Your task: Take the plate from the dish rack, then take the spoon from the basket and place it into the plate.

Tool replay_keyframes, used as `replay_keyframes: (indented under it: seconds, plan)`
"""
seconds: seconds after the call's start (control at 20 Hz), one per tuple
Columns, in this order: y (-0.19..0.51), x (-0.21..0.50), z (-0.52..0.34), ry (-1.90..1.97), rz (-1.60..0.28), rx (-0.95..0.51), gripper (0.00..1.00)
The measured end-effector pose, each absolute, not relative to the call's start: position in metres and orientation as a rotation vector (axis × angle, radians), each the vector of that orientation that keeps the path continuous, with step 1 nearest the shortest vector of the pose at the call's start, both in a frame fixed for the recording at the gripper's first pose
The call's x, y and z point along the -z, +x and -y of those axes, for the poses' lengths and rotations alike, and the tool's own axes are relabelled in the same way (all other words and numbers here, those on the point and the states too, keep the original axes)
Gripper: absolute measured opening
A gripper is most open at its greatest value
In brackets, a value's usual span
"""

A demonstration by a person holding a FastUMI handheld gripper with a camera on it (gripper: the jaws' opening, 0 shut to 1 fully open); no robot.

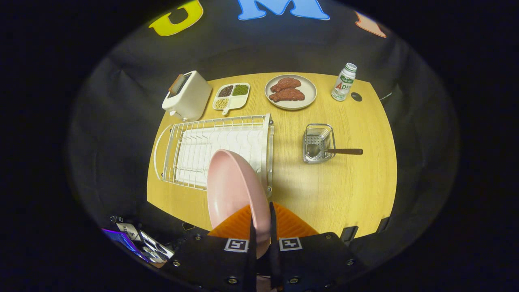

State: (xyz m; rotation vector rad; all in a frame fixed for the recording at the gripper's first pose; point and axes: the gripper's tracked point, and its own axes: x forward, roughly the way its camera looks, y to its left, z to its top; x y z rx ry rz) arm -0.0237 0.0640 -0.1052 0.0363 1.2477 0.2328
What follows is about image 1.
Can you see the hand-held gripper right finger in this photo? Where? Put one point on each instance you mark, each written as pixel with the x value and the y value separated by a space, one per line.
pixel 312 259

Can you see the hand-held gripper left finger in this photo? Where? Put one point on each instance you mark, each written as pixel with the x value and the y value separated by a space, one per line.
pixel 211 259

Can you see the pink plate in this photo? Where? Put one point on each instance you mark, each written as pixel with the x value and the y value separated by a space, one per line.
pixel 231 190

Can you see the white divided dish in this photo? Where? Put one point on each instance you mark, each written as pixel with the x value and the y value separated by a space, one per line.
pixel 237 103

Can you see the beige round plate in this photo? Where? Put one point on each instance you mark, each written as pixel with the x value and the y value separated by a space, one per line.
pixel 309 91

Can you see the black white printed box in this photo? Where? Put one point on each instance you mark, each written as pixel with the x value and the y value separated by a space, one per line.
pixel 156 247

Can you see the purple screen device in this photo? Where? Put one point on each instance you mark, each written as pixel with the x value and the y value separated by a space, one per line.
pixel 121 239

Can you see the yellow beans pile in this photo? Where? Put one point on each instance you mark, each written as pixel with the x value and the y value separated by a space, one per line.
pixel 221 103

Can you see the white toaster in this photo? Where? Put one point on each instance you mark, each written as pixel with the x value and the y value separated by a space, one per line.
pixel 190 99

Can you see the red meat piece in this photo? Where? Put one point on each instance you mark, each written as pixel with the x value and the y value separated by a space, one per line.
pixel 286 84
pixel 287 95

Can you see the black table grommet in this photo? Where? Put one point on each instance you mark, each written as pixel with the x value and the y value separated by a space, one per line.
pixel 356 97

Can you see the dark red beans pile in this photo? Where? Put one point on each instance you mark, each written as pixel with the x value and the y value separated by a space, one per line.
pixel 226 91

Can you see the green beans pile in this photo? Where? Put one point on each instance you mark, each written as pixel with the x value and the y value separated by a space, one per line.
pixel 240 90

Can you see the white drink bottle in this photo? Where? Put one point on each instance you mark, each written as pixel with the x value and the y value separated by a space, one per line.
pixel 342 85

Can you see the brown toast slice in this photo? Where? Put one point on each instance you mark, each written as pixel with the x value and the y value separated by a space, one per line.
pixel 176 84

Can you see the black table bracket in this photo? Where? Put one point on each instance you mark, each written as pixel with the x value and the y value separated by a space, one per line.
pixel 348 234
pixel 384 224

